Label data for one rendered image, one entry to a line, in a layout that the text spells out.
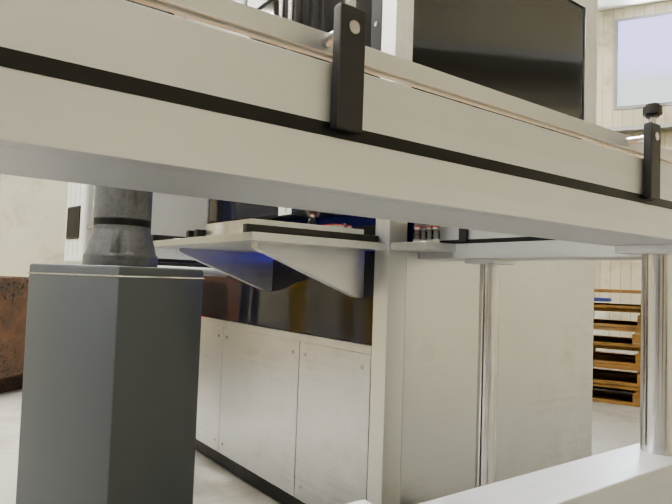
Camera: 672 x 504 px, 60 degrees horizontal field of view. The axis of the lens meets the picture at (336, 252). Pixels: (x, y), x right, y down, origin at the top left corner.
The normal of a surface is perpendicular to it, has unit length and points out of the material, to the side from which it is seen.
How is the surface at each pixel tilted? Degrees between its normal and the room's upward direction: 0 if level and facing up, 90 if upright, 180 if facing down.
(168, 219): 90
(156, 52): 90
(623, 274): 90
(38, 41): 90
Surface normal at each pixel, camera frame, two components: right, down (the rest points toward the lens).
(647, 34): -0.43, -0.06
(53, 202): 0.90, 0.01
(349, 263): 0.59, -0.02
